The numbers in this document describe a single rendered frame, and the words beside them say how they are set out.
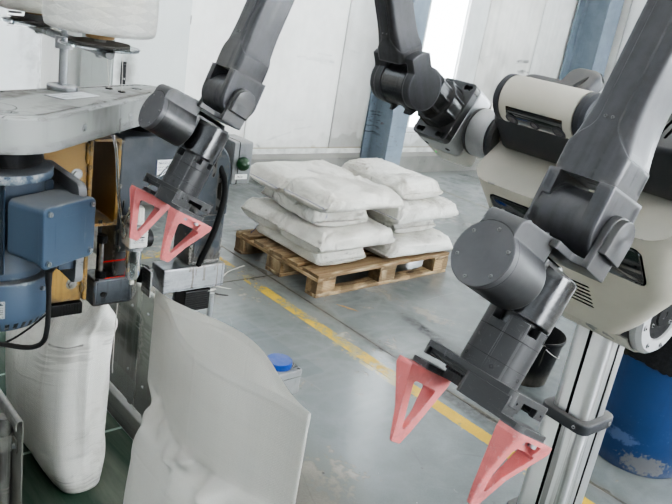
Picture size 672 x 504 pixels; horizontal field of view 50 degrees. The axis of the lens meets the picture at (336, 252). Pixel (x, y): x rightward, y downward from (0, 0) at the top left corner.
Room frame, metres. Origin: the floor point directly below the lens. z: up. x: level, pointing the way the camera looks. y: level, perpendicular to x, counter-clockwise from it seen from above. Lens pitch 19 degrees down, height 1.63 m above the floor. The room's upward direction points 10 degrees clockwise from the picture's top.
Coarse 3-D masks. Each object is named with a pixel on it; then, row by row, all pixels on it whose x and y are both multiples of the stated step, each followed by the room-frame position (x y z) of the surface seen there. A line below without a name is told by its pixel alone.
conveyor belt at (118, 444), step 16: (0, 336) 2.19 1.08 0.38; (0, 352) 2.09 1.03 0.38; (0, 368) 1.99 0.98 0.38; (0, 384) 1.91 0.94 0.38; (112, 432) 1.76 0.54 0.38; (112, 448) 1.69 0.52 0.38; (128, 448) 1.70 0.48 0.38; (32, 464) 1.57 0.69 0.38; (112, 464) 1.62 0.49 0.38; (128, 464) 1.63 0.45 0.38; (32, 480) 1.51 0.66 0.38; (48, 480) 1.52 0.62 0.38; (112, 480) 1.56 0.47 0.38; (32, 496) 1.45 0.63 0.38; (48, 496) 1.46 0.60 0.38; (64, 496) 1.47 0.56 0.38; (80, 496) 1.48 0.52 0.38; (96, 496) 1.49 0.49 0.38; (112, 496) 1.50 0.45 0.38
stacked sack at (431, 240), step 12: (432, 228) 4.78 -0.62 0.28; (396, 240) 4.42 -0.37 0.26; (408, 240) 4.46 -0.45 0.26; (420, 240) 4.53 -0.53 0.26; (432, 240) 4.59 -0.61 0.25; (444, 240) 4.66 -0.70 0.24; (372, 252) 4.44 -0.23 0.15; (384, 252) 4.35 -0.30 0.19; (396, 252) 4.35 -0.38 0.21; (408, 252) 4.42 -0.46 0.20; (420, 252) 4.51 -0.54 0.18
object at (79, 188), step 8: (48, 160) 1.14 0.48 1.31; (56, 168) 1.10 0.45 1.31; (56, 176) 1.10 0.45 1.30; (64, 176) 1.07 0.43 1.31; (72, 176) 1.07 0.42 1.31; (56, 184) 1.08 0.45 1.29; (64, 184) 1.07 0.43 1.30; (72, 184) 1.05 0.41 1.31; (80, 184) 1.04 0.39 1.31; (72, 192) 1.05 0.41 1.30; (80, 192) 1.04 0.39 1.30; (64, 264) 1.03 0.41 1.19; (72, 264) 1.04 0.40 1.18; (80, 264) 1.04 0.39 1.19; (64, 272) 1.06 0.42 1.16; (72, 272) 1.04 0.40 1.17; (80, 272) 1.04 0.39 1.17; (72, 280) 1.04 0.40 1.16; (80, 280) 1.04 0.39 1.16
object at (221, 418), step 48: (192, 336) 1.23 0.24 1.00; (240, 336) 1.18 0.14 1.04; (192, 384) 1.08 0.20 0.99; (240, 384) 1.02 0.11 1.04; (144, 432) 1.17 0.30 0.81; (192, 432) 1.07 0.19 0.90; (240, 432) 1.02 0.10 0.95; (288, 432) 0.97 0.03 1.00; (144, 480) 1.13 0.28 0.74; (192, 480) 1.05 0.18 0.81; (240, 480) 1.01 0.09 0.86; (288, 480) 0.96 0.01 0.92
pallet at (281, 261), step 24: (240, 240) 4.42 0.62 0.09; (264, 240) 4.33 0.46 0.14; (288, 264) 4.07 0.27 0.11; (312, 264) 4.10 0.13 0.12; (360, 264) 4.19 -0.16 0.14; (384, 264) 4.28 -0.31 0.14; (432, 264) 4.65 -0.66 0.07; (312, 288) 3.91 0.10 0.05; (336, 288) 4.04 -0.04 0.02; (360, 288) 4.15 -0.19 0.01
